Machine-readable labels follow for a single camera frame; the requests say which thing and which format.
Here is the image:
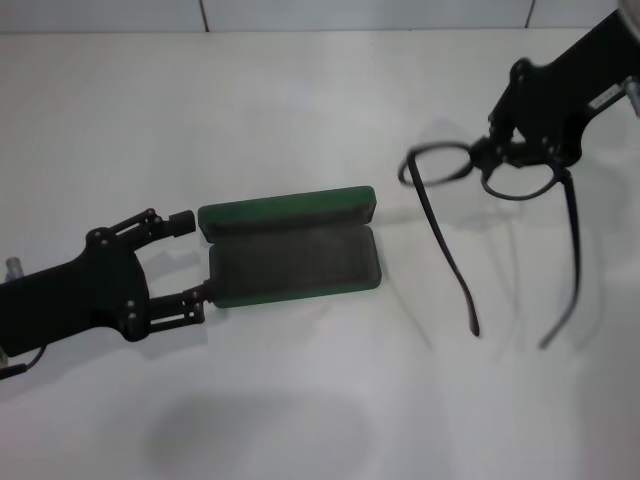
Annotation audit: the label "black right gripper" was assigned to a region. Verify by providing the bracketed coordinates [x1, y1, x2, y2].
[472, 8, 640, 167]

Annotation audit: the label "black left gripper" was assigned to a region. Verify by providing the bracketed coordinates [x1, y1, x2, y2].
[0, 208, 217, 359]

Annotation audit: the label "black glasses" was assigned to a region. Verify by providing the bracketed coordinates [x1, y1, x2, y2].
[398, 141, 584, 350]

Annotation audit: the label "green glasses case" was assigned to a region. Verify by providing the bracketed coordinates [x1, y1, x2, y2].
[196, 185, 384, 310]

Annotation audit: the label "right arm cable with plugs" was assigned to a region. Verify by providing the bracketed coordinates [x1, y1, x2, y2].
[624, 78, 640, 120]

